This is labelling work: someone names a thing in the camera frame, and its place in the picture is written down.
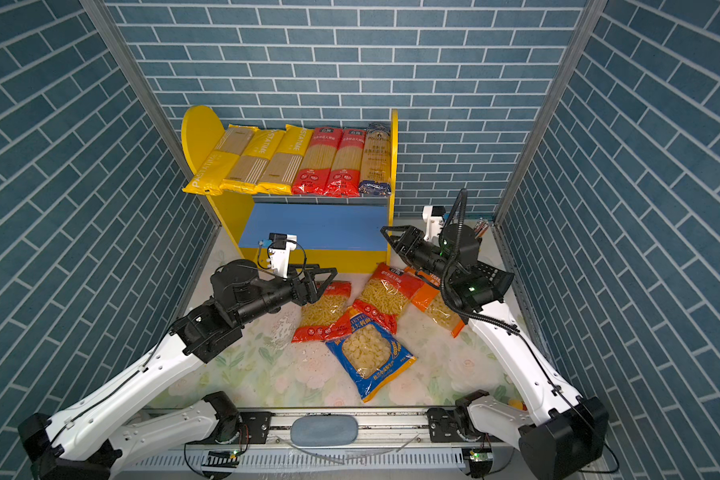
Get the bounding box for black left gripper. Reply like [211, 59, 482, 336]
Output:
[233, 262, 336, 329]

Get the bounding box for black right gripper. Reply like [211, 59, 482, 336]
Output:
[383, 225, 457, 286]

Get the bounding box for blue Moli spaghetti bag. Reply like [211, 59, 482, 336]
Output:
[358, 122, 391, 197]

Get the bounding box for red spaghetti bag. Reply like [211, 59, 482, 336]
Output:
[291, 127, 343, 195]
[325, 129, 366, 198]

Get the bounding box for yellow spaghetti bag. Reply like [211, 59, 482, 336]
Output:
[182, 125, 259, 196]
[255, 125, 314, 195]
[221, 130, 285, 194]

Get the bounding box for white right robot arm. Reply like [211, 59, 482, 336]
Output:
[380, 190, 611, 479]

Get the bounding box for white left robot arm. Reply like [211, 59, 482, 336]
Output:
[18, 259, 337, 479]

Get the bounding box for yellow shelf pink blue boards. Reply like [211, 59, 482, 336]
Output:
[205, 110, 399, 273]

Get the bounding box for orange pasta bag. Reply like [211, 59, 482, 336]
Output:
[405, 267, 465, 338]

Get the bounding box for red fusilli bag left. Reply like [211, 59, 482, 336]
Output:
[292, 281, 352, 343]

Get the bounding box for red fusilli bag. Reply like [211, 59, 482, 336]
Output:
[352, 263, 424, 334]
[292, 281, 352, 343]

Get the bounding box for red fusilli bag right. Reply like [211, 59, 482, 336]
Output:
[352, 263, 424, 334]

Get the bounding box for coloured pens in cup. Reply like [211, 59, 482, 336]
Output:
[474, 219, 491, 240]

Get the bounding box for blue macaroni bag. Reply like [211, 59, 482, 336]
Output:
[325, 307, 417, 403]

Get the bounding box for black calculator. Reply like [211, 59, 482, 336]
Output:
[479, 262, 515, 297]

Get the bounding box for grey oval pad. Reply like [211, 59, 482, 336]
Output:
[290, 414, 359, 447]

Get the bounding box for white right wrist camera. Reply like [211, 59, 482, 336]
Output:
[422, 205, 446, 243]

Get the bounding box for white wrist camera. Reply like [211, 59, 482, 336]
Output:
[422, 205, 446, 243]
[254, 233, 301, 279]

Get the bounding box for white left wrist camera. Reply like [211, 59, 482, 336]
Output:
[254, 233, 301, 279]

